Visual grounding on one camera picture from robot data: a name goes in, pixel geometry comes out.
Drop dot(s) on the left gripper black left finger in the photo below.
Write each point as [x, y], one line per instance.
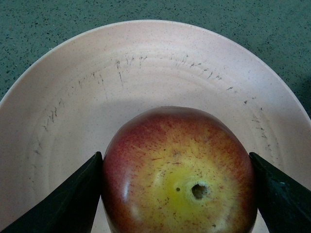
[70, 208]

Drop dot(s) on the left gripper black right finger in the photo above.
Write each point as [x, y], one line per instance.
[284, 204]

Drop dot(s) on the red yellow apple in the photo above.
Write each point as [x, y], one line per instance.
[178, 170]

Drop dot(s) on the pink plate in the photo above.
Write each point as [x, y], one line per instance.
[70, 103]

